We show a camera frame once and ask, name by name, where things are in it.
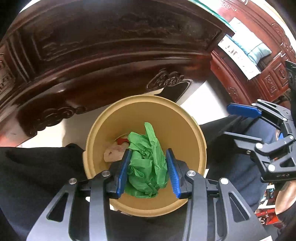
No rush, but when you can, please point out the green plastic bag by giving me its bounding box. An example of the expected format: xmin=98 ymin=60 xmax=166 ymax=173
xmin=125 ymin=123 xmax=169 ymax=198

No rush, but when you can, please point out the pink clear plastic bag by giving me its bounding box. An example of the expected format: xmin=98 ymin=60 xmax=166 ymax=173
xmin=104 ymin=142 xmax=130 ymax=163

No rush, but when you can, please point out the tan plastic trash bin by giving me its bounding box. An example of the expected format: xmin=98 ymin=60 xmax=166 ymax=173
xmin=83 ymin=95 xmax=207 ymax=217

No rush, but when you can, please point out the person's right hand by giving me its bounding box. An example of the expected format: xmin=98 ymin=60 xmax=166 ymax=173
xmin=275 ymin=180 xmax=296 ymax=214

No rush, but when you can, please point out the right rosewood sofa bench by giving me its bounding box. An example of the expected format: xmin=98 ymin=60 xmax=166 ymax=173
xmin=207 ymin=1 xmax=295 ymax=106

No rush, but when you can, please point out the red wrapper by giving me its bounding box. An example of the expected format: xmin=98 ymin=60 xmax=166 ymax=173
xmin=116 ymin=138 xmax=130 ymax=145

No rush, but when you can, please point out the dark wooden coffee table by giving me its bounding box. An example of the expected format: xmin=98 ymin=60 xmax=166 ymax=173
xmin=1 ymin=1 xmax=234 ymax=147

